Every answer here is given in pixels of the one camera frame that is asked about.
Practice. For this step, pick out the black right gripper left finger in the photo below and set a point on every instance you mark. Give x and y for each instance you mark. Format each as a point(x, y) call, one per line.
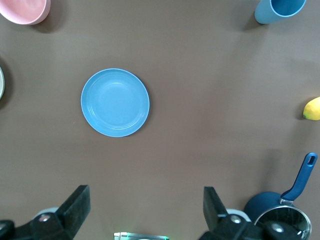
point(72, 212)

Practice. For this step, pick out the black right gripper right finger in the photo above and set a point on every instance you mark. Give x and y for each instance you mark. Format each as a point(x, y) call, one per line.
point(217, 222)

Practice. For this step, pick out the blue plate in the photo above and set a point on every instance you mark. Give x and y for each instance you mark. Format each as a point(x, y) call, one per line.
point(115, 102)

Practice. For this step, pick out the dark blue saucepan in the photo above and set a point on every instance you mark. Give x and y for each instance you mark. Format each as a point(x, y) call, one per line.
point(262, 202)

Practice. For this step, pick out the glass lid with blue knob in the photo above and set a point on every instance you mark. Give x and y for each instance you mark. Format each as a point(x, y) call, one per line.
point(285, 220)

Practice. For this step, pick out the beige plate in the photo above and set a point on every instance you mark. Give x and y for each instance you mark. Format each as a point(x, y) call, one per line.
point(1, 82)

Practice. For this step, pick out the yellow lemon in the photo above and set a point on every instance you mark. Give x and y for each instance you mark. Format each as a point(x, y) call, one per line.
point(312, 108)

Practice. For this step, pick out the pink bowl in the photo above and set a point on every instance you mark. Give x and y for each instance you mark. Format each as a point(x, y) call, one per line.
point(22, 10)

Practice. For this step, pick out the blue cup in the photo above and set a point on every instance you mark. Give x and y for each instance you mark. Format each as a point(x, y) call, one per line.
point(267, 12)

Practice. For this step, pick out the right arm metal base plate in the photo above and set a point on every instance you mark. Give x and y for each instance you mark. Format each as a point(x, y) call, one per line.
point(140, 236)

